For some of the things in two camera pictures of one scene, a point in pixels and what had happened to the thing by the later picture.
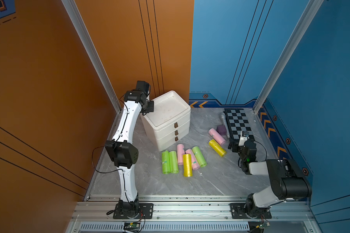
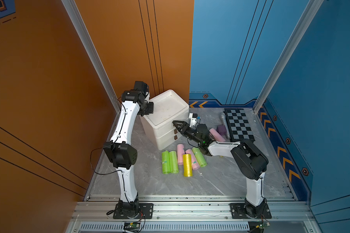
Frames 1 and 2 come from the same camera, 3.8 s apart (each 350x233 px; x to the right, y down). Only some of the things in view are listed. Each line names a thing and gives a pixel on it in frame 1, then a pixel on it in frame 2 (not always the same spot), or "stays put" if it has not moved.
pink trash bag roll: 195,163 stays put
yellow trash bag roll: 187,165 stays put
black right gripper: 235,145 -> 185,126
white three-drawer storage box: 168,125 stays put
